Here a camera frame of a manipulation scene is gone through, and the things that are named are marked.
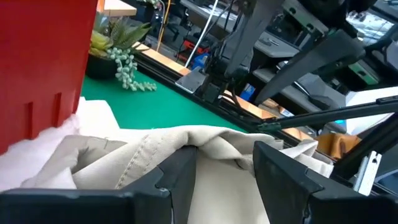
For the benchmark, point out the cream tote bag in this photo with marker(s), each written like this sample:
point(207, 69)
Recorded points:
point(93, 115)

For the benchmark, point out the artificial succulent plant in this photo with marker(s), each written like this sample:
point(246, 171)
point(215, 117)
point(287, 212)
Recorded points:
point(124, 62)

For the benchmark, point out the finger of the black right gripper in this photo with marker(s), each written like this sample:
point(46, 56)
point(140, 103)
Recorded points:
point(252, 31)
point(311, 62)

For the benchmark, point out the red plastic laundry basket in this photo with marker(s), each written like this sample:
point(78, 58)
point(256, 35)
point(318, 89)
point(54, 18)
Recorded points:
point(37, 62)

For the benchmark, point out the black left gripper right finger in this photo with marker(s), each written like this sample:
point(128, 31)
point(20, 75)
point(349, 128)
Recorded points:
point(295, 199)

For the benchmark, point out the light wooden table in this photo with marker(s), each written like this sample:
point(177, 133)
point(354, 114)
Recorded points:
point(118, 7)

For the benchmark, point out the beige shorts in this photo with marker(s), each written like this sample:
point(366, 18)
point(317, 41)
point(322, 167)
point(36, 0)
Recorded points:
point(217, 193)

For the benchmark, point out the green table mat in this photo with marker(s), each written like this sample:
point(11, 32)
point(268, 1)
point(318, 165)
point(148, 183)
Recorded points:
point(155, 105)

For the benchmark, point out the small blue object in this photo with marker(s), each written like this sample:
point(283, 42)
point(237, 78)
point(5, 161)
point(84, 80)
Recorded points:
point(200, 61)
point(248, 92)

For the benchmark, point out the silver frame bracket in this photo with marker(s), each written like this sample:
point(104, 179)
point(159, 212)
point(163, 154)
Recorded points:
point(367, 174)

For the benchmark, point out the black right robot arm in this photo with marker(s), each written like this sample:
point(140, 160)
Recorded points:
point(217, 81)

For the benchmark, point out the white box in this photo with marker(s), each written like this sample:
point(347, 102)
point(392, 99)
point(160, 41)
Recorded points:
point(363, 95)

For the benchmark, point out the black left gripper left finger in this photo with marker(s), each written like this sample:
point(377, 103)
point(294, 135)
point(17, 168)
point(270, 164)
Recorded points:
point(93, 208)

